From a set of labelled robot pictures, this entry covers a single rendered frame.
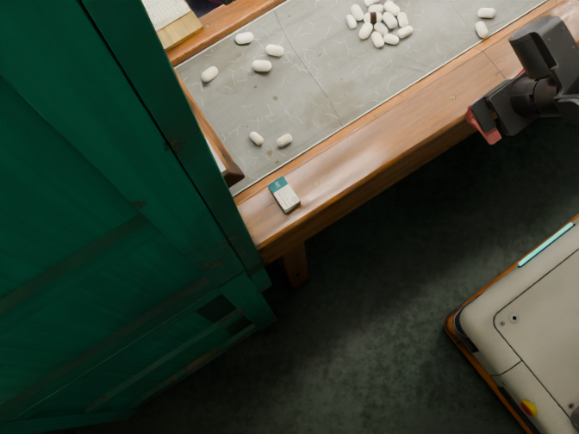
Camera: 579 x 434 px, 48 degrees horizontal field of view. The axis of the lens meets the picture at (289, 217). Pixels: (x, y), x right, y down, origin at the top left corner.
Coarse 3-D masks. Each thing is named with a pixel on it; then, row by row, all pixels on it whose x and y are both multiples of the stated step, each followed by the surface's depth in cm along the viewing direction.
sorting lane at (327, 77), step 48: (288, 0) 136; (336, 0) 135; (384, 0) 135; (432, 0) 134; (480, 0) 134; (528, 0) 133; (240, 48) 133; (288, 48) 133; (336, 48) 132; (384, 48) 132; (432, 48) 131; (240, 96) 131; (288, 96) 130; (336, 96) 130; (384, 96) 129; (240, 144) 128; (288, 144) 128; (240, 192) 126
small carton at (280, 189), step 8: (272, 184) 121; (280, 184) 121; (288, 184) 121; (272, 192) 121; (280, 192) 121; (288, 192) 120; (280, 200) 120; (288, 200) 120; (296, 200) 120; (288, 208) 120
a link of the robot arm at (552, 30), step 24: (528, 24) 84; (552, 24) 78; (528, 48) 80; (552, 48) 78; (576, 48) 79; (528, 72) 83; (552, 72) 79; (576, 72) 79; (576, 96) 75; (576, 120) 77
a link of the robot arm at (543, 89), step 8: (544, 80) 84; (552, 80) 82; (536, 88) 85; (544, 88) 84; (552, 88) 82; (536, 96) 85; (544, 96) 84; (552, 96) 82; (536, 104) 86; (544, 104) 84; (552, 104) 82; (544, 112) 86; (552, 112) 84
